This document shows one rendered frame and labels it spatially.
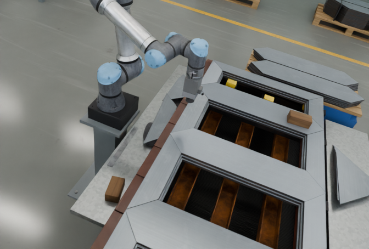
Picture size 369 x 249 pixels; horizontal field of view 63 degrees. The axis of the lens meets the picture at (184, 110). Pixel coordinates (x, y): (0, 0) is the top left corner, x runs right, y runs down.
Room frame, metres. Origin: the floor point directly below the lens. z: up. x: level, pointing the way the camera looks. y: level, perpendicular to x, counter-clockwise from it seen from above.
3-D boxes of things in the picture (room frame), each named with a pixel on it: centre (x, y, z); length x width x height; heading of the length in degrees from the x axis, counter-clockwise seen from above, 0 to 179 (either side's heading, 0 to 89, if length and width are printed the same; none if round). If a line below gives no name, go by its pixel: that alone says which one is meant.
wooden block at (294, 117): (1.32, -0.62, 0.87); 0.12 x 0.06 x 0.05; 84
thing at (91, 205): (1.24, 0.14, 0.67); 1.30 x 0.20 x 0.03; 169
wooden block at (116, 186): (0.74, 0.22, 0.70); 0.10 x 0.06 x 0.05; 0
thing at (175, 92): (1.58, 0.05, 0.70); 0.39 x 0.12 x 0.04; 169
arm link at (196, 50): (1.12, 0.00, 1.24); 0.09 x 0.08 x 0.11; 61
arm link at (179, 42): (1.15, 0.10, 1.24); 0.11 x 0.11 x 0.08; 61
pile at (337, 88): (1.90, -0.76, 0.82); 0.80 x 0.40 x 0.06; 79
